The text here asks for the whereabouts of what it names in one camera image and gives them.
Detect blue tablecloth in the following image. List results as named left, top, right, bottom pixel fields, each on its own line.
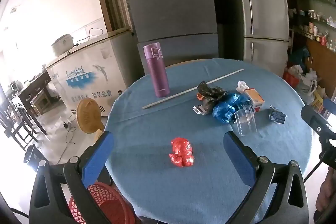
left=104, top=58, right=314, bottom=224

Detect white thin rod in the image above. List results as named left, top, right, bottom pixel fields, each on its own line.
left=142, top=69, right=244, bottom=109

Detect white chest freezer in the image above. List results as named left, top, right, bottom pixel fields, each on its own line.
left=46, top=27, right=134, bottom=117

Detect red wrapper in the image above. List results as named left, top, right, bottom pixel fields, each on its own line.
left=169, top=137, right=195, bottom=167

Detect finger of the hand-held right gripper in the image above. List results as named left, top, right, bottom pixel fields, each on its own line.
left=323, top=97, right=336, bottom=121
left=301, top=105, right=336, bottom=139

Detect white rice cooker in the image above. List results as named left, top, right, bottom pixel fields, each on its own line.
left=51, top=34, right=75, bottom=55

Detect blue and white carton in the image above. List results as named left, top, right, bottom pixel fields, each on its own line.
left=268, top=106, right=287, bottom=124

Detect dark wooden chairs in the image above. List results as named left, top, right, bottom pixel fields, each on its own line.
left=0, top=88, right=29, bottom=151

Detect small wooden stool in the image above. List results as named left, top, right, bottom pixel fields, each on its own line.
left=34, top=90, right=51, bottom=114

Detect red plastic mesh basket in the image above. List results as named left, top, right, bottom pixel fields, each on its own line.
left=68, top=181, right=135, bottom=224

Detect dark blue plastic bag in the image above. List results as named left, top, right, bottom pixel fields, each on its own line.
left=289, top=47, right=310, bottom=69

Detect person's right hand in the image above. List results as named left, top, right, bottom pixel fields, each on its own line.
left=316, top=168, right=336, bottom=212

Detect brown wooden cabinet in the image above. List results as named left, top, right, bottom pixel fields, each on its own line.
left=304, top=38, right=336, bottom=98

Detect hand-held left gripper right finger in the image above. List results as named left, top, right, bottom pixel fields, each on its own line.
left=223, top=131, right=309, bottom=224

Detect red plastic bag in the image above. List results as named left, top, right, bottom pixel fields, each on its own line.
left=283, top=70, right=300, bottom=88

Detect orange cardboard box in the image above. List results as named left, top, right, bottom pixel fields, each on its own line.
left=244, top=88, right=265, bottom=112

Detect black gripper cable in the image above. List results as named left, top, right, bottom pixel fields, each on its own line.
left=304, top=158, right=324, bottom=183

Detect dark wooden table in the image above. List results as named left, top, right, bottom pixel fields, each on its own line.
left=18, top=70, right=53, bottom=135

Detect purple thermos bottle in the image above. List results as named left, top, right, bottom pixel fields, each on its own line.
left=143, top=42, right=170, bottom=98

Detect black waste bin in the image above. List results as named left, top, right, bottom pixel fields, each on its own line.
left=24, top=144, right=48, bottom=172

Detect silver refrigerator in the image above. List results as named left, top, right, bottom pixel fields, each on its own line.
left=218, top=0, right=289, bottom=77

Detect white plastic bags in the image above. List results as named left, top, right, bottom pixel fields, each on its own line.
left=289, top=65, right=319, bottom=105

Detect grey floor cable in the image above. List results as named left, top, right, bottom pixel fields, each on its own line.
left=59, top=130, right=76, bottom=164

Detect black plastic bag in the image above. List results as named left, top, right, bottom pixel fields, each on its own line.
left=196, top=81, right=228, bottom=114

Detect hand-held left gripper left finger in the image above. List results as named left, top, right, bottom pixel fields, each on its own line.
left=29, top=131, right=114, bottom=224

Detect rice cooker power cord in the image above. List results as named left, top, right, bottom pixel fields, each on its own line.
left=76, top=28, right=104, bottom=46

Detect yellow desk fan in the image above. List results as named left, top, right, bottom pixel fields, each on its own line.
left=77, top=98, right=104, bottom=147

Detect white paper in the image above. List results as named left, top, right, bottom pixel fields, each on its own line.
left=236, top=80, right=250, bottom=94

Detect clear plastic container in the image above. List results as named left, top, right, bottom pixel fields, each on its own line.
left=233, top=105, right=258, bottom=137

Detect dark grey refrigerator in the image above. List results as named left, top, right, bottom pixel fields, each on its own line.
left=115, top=0, right=219, bottom=83

